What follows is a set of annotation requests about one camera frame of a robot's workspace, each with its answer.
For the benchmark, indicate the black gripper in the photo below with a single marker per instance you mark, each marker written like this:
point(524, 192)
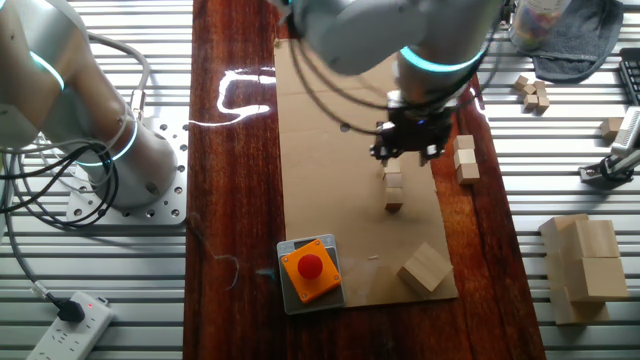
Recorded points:
point(417, 132)

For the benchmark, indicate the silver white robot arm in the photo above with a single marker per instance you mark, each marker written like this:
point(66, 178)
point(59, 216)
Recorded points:
point(100, 140)

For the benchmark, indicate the brown cardboard sheet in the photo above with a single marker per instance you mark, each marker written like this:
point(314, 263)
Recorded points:
point(340, 225)

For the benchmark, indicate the large wooden cube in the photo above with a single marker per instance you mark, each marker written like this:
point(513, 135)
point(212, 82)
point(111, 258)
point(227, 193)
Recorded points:
point(597, 239)
point(425, 270)
point(555, 227)
point(597, 279)

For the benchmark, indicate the orange emergency stop button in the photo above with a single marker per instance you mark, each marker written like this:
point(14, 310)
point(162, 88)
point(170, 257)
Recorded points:
point(310, 270)

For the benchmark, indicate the dark red wooden board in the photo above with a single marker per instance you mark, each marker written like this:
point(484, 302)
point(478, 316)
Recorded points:
point(235, 200)

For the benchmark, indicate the jar with colourful contents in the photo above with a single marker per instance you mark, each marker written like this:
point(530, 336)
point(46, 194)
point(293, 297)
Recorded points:
point(537, 22)

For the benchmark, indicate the grey cloth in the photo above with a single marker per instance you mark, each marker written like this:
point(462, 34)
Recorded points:
point(585, 50)

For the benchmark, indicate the medium wooden block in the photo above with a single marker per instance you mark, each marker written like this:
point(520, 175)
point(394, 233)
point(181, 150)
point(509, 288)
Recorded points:
point(611, 129)

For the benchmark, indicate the black keyboard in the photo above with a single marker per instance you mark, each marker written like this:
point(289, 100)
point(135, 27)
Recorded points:
point(632, 75)

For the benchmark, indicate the white power strip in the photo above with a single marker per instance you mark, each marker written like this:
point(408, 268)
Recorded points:
point(70, 340)

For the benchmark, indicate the black camera clamp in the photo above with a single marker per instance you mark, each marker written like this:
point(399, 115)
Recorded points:
point(507, 11)

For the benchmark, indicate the metal camera mount arm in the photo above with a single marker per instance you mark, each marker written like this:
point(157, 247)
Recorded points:
point(600, 172)

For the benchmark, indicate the silver depth camera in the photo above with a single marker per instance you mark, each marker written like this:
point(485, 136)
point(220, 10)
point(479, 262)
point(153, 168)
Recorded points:
point(629, 132)

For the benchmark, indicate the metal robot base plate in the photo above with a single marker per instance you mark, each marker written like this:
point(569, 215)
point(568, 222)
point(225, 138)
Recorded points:
point(170, 200)

